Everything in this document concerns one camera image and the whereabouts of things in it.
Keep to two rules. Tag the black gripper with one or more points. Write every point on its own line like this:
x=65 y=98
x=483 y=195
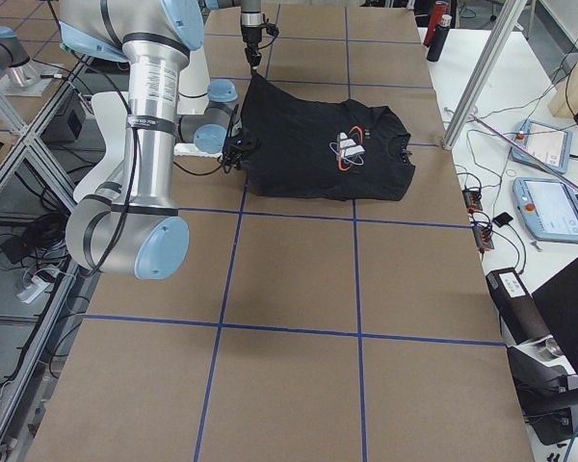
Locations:
x=233 y=155
x=249 y=38

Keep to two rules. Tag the black graphic t-shirt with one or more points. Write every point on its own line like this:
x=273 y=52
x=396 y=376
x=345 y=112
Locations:
x=312 y=149

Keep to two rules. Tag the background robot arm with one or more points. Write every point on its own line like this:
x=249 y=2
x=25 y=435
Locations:
x=15 y=62

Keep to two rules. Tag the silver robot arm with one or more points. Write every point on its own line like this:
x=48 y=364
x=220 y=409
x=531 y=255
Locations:
x=252 y=23
x=129 y=224

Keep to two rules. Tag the black bottle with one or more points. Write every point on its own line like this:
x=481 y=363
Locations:
x=440 y=35

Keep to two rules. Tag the red bottle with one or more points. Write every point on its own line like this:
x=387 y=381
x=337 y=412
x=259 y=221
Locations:
x=439 y=9

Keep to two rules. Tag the white power strip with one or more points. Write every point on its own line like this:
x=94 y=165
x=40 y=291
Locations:
x=37 y=285

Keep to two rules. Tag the upper orange circuit board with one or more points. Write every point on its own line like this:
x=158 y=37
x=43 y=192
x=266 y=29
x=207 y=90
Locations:
x=472 y=200

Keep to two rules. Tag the orange circuit board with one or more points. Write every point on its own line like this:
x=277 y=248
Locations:
x=483 y=237
x=472 y=200

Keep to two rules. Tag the lower orange circuit board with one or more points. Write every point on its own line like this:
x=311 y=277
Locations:
x=483 y=237

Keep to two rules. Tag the small black square pad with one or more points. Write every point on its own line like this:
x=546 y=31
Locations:
x=502 y=219

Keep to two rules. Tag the upper teach pendant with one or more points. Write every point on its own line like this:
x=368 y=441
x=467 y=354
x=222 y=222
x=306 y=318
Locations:
x=546 y=142

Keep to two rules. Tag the teach pendant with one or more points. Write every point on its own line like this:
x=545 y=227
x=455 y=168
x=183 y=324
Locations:
x=549 y=209
x=546 y=142

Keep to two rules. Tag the lower teach pendant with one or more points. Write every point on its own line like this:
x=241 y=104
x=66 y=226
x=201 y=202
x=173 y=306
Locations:
x=549 y=209

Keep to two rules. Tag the wooden board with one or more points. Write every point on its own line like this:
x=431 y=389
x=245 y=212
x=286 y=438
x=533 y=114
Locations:
x=565 y=101

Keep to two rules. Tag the black label printer box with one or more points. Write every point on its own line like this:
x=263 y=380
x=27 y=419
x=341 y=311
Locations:
x=515 y=305

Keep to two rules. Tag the purple metal rod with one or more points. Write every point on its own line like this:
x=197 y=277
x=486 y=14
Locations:
x=536 y=161

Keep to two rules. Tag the black monitor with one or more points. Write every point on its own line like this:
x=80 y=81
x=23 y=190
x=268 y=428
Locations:
x=557 y=301

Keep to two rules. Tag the black monitor stand base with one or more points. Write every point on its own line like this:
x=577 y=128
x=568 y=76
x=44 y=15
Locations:
x=548 y=396

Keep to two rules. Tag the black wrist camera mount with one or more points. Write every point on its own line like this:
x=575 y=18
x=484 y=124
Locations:
x=271 y=29
x=242 y=142

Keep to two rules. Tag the white pedestal column with base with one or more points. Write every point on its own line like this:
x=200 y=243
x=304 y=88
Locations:
x=206 y=108

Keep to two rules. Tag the aluminium frame post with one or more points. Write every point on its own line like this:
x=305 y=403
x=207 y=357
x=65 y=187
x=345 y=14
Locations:
x=495 y=43

